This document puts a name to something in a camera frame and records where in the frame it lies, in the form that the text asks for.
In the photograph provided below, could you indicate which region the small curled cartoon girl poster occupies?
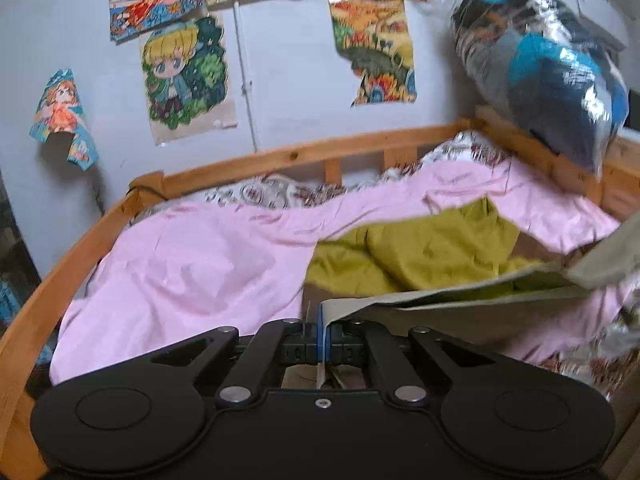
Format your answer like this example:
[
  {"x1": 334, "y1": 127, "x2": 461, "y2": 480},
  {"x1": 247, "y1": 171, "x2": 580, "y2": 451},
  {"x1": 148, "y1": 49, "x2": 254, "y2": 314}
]
[{"x1": 29, "y1": 67, "x2": 100, "y2": 172}]

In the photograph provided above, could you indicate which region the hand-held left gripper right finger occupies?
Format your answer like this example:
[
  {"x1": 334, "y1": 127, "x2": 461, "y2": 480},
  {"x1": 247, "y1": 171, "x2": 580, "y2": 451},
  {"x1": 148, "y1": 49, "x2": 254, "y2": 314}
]
[{"x1": 321, "y1": 317, "x2": 502, "y2": 407}]

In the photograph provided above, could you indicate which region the floral patterned quilt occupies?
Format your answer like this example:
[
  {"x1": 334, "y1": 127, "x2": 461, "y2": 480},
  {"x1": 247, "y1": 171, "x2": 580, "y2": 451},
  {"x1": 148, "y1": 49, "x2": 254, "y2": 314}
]
[{"x1": 129, "y1": 130, "x2": 640, "y2": 407}]

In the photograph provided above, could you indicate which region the red-haired girl wall poster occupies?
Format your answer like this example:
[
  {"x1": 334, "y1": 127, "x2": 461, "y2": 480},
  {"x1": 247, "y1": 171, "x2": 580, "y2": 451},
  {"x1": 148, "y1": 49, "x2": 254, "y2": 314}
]
[{"x1": 109, "y1": 0, "x2": 208, "y2": 46}]

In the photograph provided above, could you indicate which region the blond cartoon figure wall poster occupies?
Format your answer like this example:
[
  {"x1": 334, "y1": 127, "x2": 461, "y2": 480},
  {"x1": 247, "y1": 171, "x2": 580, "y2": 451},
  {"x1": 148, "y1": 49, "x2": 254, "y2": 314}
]
[{"x1": 140, "y1": 14, "x2": 239, "y2": 147}]

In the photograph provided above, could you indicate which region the pink bed sheet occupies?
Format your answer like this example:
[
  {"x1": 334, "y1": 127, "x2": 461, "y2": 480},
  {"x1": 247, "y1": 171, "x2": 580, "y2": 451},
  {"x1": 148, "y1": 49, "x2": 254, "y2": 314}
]
[{"x1": 50, "y1": 157, "x2": 640, "y2": 387}]

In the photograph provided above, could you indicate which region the wooden bed frame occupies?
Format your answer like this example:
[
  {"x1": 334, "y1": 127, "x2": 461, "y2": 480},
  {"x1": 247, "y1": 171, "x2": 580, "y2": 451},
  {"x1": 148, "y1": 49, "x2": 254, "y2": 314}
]
[{"x1": 0, "y1": 104, "x2": 640, "y2": 480}]

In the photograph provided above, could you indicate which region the black cable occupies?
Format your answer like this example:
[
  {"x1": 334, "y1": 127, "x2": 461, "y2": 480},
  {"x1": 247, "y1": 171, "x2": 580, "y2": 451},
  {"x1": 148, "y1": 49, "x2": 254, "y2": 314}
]
[{"x1": 126, "y1": 184, "x2": 170, "y2": 202}]

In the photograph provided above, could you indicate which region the dark cabinet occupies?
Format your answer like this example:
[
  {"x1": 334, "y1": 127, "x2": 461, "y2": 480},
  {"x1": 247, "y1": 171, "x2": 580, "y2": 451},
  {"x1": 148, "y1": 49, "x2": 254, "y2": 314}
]
[{"x1": 0, "y1": 169, "x2": 45, "y2": 333}]

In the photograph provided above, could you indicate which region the olive beige brown hooded jacket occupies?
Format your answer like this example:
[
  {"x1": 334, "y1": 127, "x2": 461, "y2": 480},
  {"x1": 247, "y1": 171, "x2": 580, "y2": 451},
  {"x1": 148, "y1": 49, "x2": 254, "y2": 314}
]
[{"x1": 304, "y1": 197, "x2": 640, "y2": 392}]

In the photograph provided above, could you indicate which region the landscape painting wall poster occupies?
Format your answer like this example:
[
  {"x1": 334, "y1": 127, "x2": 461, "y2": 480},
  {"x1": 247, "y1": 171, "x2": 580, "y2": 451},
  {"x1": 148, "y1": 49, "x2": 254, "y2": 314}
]
[{"x1": 328, "y1": 0, "x2": 418, "y2": 107}]

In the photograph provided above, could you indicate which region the clear plastic bag of clothes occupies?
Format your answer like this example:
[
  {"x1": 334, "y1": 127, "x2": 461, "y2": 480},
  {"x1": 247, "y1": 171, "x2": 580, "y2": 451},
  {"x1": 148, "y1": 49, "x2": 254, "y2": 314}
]
[{"x1": 429, "y1": 0, "x2": 632, "y2": 185}]

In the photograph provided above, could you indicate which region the white wall pipe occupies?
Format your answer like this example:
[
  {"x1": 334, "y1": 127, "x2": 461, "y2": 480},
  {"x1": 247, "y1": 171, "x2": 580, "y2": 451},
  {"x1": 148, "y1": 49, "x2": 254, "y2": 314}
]
[{"x1": 232, "y1": 2, "x2": 262, "y2": 153}]

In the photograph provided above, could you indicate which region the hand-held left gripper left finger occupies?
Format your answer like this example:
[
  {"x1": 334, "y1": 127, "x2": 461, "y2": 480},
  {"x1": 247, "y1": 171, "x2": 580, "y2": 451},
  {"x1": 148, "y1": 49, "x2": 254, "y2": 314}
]
[{"x1": 149, "y1": 304, "x2": 322, "y2": 407}]

